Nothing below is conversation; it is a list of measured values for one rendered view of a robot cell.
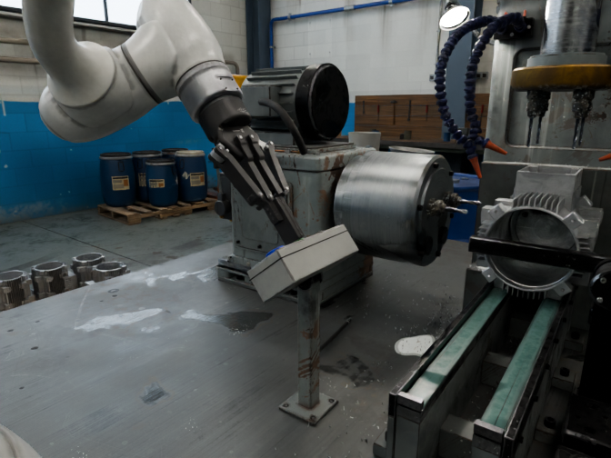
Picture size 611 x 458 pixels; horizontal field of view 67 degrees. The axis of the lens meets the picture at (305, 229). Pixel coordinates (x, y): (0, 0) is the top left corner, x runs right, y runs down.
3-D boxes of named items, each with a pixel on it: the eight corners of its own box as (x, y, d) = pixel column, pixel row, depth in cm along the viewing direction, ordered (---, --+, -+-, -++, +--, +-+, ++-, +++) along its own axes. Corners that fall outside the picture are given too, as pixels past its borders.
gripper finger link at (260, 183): (243, 134, 69) (235, 134, 68) (278, 196, 67) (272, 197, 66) (228, 149, 71) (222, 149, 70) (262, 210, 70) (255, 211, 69)
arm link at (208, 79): (238, 63, 73) (256, 93, 72) (209, 99, 79) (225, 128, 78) (195, 58, 66) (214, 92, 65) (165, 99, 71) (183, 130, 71)
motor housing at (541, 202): (495, 261, 106) (505, 179, 101) (591, 277, 96) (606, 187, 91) (470, 287, 90) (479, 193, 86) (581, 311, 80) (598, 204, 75)
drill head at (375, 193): (338, 232, 133) (339, 144, 127) (465, 253, 113) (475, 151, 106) (285, 253, 113) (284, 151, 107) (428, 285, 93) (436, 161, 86)
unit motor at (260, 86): (262, 212, 145) (259, 71, 134) (354, 226, 126) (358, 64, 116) (200, 228, 124) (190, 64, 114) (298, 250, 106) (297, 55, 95)
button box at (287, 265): (329, 269, 76) (314, 242, 77) (360, 250, 72) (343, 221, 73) (262, 303, 63) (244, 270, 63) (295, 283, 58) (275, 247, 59)
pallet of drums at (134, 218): (184, 200, 644) (179, 146, 625) (217, 208, 592) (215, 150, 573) (97, 214, 560) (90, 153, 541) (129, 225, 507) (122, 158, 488)
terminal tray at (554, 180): (523, 197, 100) (526, 164, 98) (579, 204, 94) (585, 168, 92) (510, 207, 91) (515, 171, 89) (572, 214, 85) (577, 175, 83)
